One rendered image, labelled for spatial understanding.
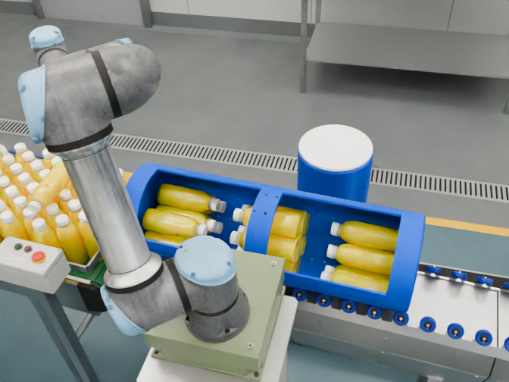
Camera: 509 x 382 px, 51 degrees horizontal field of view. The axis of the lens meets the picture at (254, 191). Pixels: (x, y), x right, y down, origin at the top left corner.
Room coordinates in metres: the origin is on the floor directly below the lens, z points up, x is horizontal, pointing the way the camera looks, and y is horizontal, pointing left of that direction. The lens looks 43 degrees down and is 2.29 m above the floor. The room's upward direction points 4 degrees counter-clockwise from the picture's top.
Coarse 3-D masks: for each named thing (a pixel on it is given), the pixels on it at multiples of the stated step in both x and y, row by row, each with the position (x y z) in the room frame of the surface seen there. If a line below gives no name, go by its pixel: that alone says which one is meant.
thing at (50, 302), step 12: (48, 300) 1.04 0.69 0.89; (48, 312) 1.04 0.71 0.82; (60, 312) 1.06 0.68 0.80; (60, 324) 1.04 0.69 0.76; (60, 336) 1.05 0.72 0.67; (72, 336) 1.06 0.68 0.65; (72, 348) 1.04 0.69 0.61; (72, 360) 1.05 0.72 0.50; (84, 360) 1.05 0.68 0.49; (84, 372) 1.04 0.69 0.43
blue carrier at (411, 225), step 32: (128, 192) 1.18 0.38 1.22; (224, 192) 1.29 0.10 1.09; (256, 192) 1.25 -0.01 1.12; (288, 192) 1.13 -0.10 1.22; (224, 224) 1.24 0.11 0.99; (256, 224) 1.02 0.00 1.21; (320, 224) 1.16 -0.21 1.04; (384, 224) 1.10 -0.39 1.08; (416, 224) 0.96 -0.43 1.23; (320, 256) 1.09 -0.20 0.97; (416, 256) 0.87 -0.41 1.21; (320, 288) 0.90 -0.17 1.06; (352, 288) 0.86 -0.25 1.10
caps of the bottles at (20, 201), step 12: (24, 144) 1.61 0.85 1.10; (12, 156) 1.54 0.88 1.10; (24, 156) 1.54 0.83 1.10; (48, 156) 1.54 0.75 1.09; (0, 168) 1.48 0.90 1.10; (12, 168) 1.47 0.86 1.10; (36, 168) 1.48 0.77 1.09; (0, 180) 1.41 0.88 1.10; (24, 180) 1.41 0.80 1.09; (12, 192) 1.35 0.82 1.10; (0, 204) 1.29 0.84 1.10; (24, 204) 1.29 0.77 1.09; (0, 216) 1.23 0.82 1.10; (12, 216) 1.23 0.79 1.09
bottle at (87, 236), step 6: (84, 222) 1.20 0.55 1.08; (84, 228) 1.19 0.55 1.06; (90, 228) 1.19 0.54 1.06; (84, 234) 1.18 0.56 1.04; (90, 234) 1.18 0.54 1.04; (84, 240) 1.19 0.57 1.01; (90, 240) 1.18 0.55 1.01; (90, 246) 1.18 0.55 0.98; (96, 246) 1.18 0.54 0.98; (90, 252) 1.18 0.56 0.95; (90, 258) 1.19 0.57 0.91; (102, 258) 1.19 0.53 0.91
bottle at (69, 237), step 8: (72, 224) 1.21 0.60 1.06; (56, 232) 1.19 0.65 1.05; (64, 232) 1.18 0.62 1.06; (72, 232) 1.19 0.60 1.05; (64, 240) 1.17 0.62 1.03; (72, 240) 1.18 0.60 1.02; (80, 240) 1.20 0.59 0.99; (64, 248) 1.17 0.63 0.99; (72, 248) 1.17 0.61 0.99; (80, 248) 1.19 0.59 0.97; (72, 256) 1.17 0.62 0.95; (80, 256) 1.18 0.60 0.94; (88, 256) 1.21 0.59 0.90; (80, 264) 1.17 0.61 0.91
